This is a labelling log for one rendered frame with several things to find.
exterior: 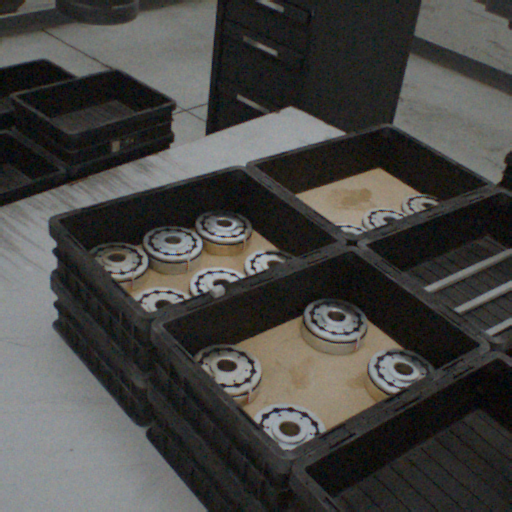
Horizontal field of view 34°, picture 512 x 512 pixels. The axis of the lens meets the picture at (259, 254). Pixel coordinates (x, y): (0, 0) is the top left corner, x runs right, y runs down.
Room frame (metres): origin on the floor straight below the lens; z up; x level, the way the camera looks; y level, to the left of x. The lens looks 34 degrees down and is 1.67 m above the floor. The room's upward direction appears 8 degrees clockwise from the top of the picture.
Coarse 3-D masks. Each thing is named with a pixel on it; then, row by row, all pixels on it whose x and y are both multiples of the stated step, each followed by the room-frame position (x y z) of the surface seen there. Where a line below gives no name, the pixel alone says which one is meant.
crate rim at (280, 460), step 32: (320, 256) 1.10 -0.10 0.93; (256, 288) 1.00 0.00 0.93; (160, 320) 0.89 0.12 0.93; (448, 320) 0.98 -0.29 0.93; (480, 352) 0.92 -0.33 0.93; (192, 384) 0.80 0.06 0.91; (416, 384) 0.83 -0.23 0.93; (224, 416) 0.75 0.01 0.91; (352, 416) 0.76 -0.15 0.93; (256, 448) 0.70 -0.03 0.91
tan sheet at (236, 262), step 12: (192, 228) 1.28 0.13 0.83; (252, 240) 1.27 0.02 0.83; (264, 240) 1.28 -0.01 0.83; (204, 252) 1.21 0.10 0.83; (252, 252) 1.23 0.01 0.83; (204, 264) 1.17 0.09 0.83; (216, 264) 1.18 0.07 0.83; (228, 264) 1.18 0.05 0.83; (240, 264) 1.19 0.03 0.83; (156, 276) 1.12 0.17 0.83; (168, 276) 1.12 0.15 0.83; (180, 276) 1.13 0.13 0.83; (192, 276) 1.13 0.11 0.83; (144, 288) 1.08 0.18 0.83; (180, 288) 1.10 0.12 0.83
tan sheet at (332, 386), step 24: (264, 336) 1.01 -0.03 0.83; (288, 336) 1.01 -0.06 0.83; (384, 336) 1.05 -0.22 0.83; (264, 360) 0.95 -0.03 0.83; (288, 360) 0.96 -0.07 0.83; (312, 360) 0.97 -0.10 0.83; (336, 360) 0.97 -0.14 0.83; (360, 360) 0.98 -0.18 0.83; (264, 384) 0.90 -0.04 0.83; (288, 384) 0.91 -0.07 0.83; (312, 384) 0.91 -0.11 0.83; (336, 384) 0.92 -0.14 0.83; (360, 384) 0.93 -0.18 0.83; (312, 408) 0.86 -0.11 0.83; (336, 408) 0.87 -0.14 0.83; (360, 408) 0.88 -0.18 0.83
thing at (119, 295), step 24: (240, 168) 1.35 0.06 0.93; (144, 192) 1.22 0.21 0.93; (72, 216) 1.12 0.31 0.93; (312, 216) 1.22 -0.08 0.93; (72, 240) 1.05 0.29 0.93; (336, 240) 1.16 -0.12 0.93; (96, 264) 0.99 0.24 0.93; (288, 264) 1.07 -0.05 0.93; (120, 288) 0.95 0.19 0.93; (144, 312) 0.90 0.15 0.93; (168, 312) 0.91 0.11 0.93
